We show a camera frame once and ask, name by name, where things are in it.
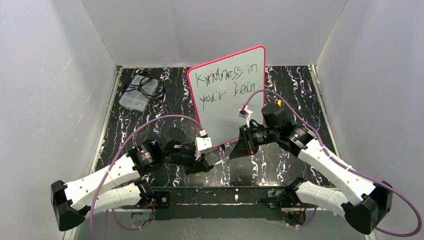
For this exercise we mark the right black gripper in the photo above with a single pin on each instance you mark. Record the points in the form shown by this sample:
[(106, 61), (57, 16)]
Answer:
[(246, 139)]

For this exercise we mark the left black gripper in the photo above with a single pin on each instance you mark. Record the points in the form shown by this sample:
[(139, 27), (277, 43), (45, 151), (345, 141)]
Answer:
[(193, 158)]

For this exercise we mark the white whiteboard marker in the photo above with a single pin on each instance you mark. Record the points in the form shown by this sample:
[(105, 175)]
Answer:
[(219, 162)]

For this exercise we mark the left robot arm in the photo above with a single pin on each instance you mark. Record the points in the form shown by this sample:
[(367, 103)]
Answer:
[(120, 184)]

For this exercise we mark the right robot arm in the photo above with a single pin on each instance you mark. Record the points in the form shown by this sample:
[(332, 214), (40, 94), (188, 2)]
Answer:
[(302, 143)]

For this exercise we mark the metal whiteboard stand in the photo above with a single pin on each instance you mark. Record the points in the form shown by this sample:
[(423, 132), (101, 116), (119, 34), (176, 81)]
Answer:
[(225, 148)]

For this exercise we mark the pink framed whiteboard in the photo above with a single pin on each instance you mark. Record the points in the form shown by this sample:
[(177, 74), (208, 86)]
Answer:
[(221, 87)]

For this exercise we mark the clear plastic box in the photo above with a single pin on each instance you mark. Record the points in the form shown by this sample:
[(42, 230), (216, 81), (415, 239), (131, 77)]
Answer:
[(138, 93)]

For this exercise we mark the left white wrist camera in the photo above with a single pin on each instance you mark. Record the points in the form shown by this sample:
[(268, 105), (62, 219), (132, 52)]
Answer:
[(203, 145)]

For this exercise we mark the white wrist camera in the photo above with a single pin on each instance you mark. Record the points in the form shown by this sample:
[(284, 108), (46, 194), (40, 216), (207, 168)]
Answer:
[(203, 145), (245, 113)]

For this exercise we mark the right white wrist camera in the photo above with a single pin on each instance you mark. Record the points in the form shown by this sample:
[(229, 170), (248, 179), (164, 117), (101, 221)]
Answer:
[(245, 113)]

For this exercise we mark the aluminium front rail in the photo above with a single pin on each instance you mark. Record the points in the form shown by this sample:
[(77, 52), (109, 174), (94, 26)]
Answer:
[(218, 202)]

